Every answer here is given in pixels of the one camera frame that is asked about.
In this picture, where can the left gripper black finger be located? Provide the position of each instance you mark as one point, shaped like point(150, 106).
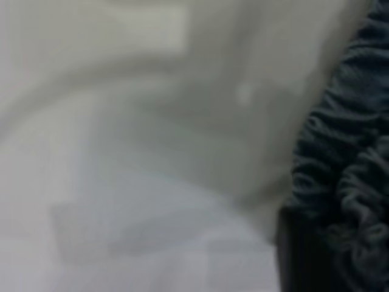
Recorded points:
point(298, 258)

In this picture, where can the blue denim kids jeans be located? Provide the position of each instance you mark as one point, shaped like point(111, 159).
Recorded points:
point(349, 121)

